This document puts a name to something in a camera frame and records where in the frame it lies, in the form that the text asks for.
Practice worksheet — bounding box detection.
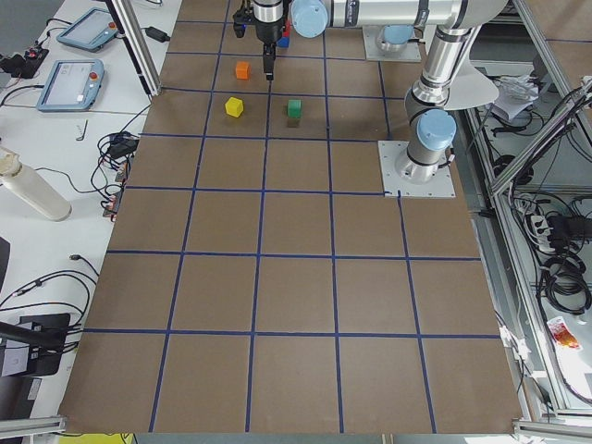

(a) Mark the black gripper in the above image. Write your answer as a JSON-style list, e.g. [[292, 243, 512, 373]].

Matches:
[[254, 18, 283, 77]]

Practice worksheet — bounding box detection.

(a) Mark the red wooden block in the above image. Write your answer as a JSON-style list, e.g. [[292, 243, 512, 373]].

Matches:
[[282, 19, 291, 37]]

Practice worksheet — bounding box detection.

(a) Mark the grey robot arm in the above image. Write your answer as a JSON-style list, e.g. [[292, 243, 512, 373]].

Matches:
[[232, 0, 506, 184]]

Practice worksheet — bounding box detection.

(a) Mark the blue wooden block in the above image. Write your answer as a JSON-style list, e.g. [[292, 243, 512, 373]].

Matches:
[[277, 36, 290, 48]]

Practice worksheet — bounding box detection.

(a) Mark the orange wooden block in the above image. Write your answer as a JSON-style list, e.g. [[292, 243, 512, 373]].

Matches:
[[235, 60, 252, 80]]

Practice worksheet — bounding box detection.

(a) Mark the green wooden block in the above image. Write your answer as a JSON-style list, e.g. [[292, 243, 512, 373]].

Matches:
[[287, 99, 302, 119]]

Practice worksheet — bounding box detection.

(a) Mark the yellow wooden block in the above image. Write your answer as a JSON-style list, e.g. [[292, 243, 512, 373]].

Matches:
[[225, 96, 244, 118]]

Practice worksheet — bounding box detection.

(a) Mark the black power brick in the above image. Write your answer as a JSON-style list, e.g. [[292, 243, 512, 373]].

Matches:
[[144, 26, 170, 43]]

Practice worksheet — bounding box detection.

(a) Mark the upper blue teach pendant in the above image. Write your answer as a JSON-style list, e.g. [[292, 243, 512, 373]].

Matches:
[[56, 7, 118, 52]]

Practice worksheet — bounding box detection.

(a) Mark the blue teach pendant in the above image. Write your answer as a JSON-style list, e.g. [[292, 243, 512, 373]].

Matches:
[[36, 59, 105, 112], [56, 7, 118, 52]]

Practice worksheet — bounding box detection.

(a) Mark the lower blue teach pendant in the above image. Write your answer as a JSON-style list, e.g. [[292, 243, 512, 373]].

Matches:
[[36, 59, 105, 112]]

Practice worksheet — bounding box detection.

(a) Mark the metal hex key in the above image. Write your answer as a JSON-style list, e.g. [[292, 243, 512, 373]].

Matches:
[[75, 119, 89, 142]]

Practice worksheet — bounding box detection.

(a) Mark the white water bottle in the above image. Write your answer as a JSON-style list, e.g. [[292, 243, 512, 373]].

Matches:
[[1, 147, 72, 221]]

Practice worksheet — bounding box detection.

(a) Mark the white power strip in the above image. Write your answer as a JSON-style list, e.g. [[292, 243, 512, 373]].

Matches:
[[526, 214, 555, 254]]

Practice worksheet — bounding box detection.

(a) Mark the black monitor stand base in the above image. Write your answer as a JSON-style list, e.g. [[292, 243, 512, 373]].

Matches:
[[1, 314, 70, 377]]

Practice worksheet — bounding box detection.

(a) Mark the red snack packet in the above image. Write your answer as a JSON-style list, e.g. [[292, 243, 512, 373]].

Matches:
[[547, 316, 581, 351]]

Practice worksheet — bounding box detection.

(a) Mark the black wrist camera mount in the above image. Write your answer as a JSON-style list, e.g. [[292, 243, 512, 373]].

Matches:
[[232, 5, 253, 39]]

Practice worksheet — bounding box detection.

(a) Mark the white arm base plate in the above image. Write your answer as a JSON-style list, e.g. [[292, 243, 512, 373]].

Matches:
[[363, 25, 422, 63], [377, 141, 456, 199]]

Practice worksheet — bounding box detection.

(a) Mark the aluminium frame post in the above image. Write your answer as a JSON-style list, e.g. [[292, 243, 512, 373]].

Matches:
[[105, 0, 161, 97]]

